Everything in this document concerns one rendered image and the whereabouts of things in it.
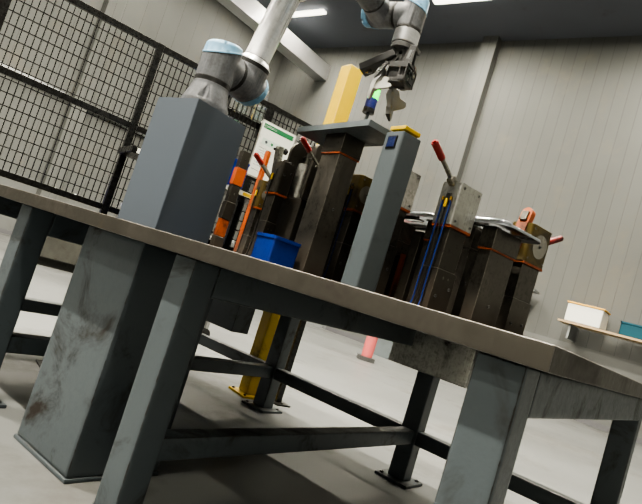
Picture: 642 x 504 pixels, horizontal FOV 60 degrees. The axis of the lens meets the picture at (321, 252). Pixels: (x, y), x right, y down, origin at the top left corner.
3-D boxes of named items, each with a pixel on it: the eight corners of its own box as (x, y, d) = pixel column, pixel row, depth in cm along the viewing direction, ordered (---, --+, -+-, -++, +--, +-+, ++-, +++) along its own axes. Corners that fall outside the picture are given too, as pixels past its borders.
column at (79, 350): (63, 484, 145) (145, 242, 150) (12, 437, 164) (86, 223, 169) (158, 475, 169) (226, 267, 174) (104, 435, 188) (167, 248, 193)
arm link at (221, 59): (186, 71, 173) (199, 31, 174) (213, 91, 185) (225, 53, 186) (215, 74, 167) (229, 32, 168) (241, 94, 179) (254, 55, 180)
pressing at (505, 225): (550, 248, 159) (552, 243, 159) (505, 223, 145) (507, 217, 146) (291, 215, 270) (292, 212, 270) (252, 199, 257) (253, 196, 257)
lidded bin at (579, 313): (606, 333, 837) (611, 314, 839) (600, 329, 802) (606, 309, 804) (568, 323, 871) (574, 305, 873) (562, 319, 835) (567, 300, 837)
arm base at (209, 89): (200, 101, 164) (210, 70, 165) (169, 100, 173) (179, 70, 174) (235, 123, 176) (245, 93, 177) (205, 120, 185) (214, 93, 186)
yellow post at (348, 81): (269, 402, 316) (373, 73, 331) (242, 398, 306) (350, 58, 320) (254, 392, 331) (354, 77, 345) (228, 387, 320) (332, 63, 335)
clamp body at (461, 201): (445, 323, 149) (483, 194, 152) (416, 313, 142) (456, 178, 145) (425, 317, 155) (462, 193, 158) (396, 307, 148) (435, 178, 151)
